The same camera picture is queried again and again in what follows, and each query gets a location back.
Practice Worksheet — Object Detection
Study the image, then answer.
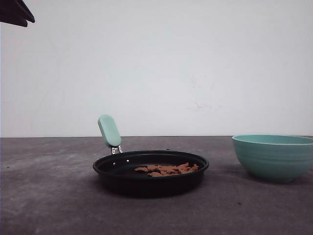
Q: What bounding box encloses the black frying pan green handle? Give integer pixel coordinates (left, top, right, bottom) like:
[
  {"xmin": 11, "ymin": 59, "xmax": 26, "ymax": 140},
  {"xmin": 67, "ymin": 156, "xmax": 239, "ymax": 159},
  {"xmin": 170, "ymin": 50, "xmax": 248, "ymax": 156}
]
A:
[{"xmin": 92, "ymin": 115, "xmax": 209, "ymax": 197}]

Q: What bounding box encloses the teal ceramic bowl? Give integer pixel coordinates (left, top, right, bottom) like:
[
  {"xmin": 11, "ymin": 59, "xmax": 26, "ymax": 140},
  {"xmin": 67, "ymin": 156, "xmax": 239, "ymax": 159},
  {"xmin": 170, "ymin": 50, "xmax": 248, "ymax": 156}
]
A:
[{"xmin": 232, "ymin": 135, "xmax": 313, "ymax": 182}]

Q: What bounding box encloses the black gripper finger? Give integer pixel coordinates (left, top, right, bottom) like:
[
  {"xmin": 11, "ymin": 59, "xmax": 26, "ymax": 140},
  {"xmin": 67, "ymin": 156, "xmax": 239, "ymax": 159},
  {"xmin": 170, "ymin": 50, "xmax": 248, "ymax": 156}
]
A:
[{"xmin": 0, "ymin": 0, "xmax": 35, "ymax": 27}]

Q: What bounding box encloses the brown beef cube pile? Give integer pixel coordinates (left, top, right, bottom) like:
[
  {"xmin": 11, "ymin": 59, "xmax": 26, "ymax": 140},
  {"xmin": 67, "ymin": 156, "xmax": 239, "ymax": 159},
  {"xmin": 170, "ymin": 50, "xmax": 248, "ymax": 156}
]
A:
[{"xmin": 134, "ymin": 163, "xmax": 200, "ymax": 177}]

